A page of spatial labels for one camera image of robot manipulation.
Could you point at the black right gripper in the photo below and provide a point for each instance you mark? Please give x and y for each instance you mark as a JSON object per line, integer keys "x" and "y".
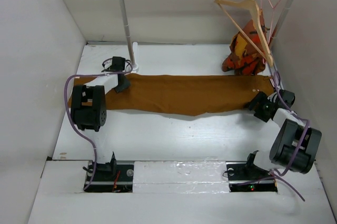
{"x": 261, "y": 97}

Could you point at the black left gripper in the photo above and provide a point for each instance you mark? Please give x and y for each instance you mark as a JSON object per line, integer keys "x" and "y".
{"x": 125, "y": 85}

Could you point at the brown trousers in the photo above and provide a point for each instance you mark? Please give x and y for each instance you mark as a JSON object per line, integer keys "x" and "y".
{"x": 188, "y": 95}

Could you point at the wooden clothes hanger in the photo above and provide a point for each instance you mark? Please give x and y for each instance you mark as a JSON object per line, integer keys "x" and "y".
{"x": 250, "y": 19}

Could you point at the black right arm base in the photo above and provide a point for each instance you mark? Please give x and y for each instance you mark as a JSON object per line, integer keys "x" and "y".
{"x": 245, "y": 176}

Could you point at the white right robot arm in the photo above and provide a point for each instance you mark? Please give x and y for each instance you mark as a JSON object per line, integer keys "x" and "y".
{"x": 296, "y": 144}

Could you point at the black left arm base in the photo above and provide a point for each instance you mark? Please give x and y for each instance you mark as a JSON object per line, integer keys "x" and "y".
{"x": 115, "y": 176}

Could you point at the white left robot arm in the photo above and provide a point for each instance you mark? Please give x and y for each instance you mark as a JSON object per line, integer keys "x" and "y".
{"x": 86, "y": 108}

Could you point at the orange patterned garment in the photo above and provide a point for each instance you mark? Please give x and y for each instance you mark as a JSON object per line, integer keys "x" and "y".
{"x": 244, "y": 59}

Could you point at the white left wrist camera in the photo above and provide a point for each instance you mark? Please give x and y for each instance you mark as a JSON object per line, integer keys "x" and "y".
{"x": 107, "y": 65}

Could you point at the pink wire hanger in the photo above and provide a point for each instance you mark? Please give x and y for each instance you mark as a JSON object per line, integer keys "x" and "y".
{"x": 273, "y": 7}

